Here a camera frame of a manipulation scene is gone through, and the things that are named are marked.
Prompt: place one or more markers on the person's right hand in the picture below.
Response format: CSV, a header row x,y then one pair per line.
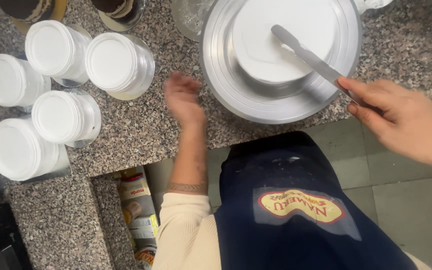
x,y
407,116

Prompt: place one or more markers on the person's left hand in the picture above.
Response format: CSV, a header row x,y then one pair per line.
x,y
184,99

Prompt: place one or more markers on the person's left fingers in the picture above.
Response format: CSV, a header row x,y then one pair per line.
x,y
180,80

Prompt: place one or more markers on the steel palette knife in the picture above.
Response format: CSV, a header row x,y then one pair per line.
x,y
309,58

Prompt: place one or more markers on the silver cake turntable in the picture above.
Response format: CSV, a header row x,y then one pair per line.
x,y
219,75

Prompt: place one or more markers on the empty smeared silver cake board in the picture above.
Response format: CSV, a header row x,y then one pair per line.
x,y
188,18

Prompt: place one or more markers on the small white frosted cake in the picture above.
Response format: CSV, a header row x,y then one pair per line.
x,y
4,80
49,48
111,62
15,150
56,116

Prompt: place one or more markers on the wide white frosted cake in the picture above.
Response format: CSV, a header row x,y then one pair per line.
x,y
261,41

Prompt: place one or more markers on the chocolate layer cake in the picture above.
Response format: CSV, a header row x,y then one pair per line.
x,y
26,8
116,6

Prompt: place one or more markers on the heap of food packets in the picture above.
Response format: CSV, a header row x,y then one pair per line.
x,y
139,213

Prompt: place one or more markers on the cream knit sweater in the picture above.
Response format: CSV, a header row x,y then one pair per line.
x,y
186,236

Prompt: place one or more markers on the navy blue apron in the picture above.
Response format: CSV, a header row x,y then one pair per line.
x,y
294,232

